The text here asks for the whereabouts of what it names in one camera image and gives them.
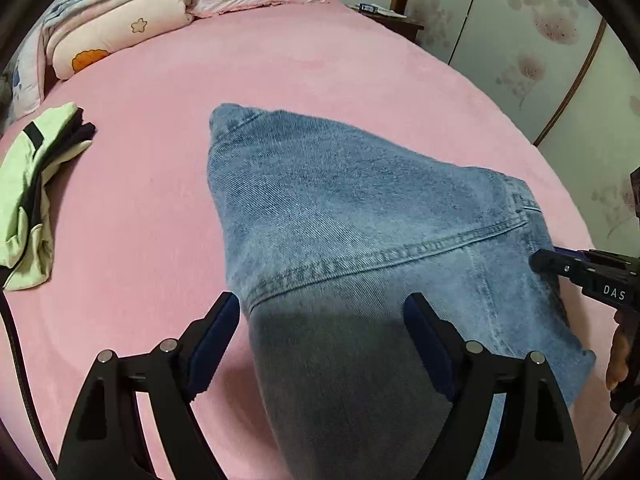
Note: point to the light green and black garment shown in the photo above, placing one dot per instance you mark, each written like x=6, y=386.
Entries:
x=30, y=180

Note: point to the person's right hand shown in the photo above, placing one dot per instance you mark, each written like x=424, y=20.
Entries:
x=617, y=365

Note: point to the blue denim jeans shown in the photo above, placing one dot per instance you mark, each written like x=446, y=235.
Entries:
x=350, y=200

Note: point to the folded pink flower-print quilt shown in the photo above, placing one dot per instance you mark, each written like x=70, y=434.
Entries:
x=120, y=35

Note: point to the pink blue-print pillow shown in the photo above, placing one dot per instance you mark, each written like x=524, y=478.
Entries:
x=27, y=72

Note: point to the floral sliding wardrobe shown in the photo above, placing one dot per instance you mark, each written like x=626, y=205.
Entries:
x=525, y=35

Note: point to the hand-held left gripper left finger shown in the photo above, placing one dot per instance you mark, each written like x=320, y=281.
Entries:
x=215, y=345

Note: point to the dark wooden nightstand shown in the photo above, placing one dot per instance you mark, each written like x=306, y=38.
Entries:
x=395, y=25

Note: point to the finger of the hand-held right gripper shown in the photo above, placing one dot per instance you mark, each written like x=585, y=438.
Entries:
x=555, y=264

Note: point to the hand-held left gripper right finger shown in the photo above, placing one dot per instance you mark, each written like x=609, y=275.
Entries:
x=434, y=360

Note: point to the pink bed blanket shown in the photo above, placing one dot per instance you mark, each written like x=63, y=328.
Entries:
x=150, y=185

